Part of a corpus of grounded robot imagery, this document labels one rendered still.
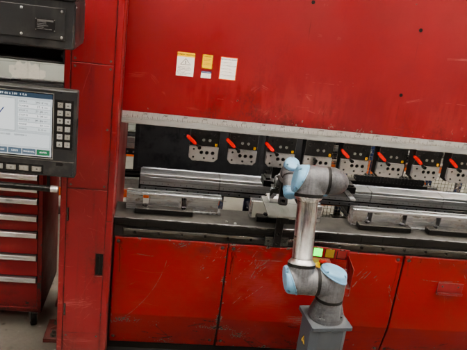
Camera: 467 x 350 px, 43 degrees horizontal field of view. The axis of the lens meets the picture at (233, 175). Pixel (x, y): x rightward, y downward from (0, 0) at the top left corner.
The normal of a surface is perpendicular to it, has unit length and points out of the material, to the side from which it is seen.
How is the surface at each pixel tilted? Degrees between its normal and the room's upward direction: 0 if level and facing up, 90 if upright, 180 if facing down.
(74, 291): 90
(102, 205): 90
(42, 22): 90
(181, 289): 90
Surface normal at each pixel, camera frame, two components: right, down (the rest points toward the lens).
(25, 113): 0.07, 0.33
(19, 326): 0.12, -0.94
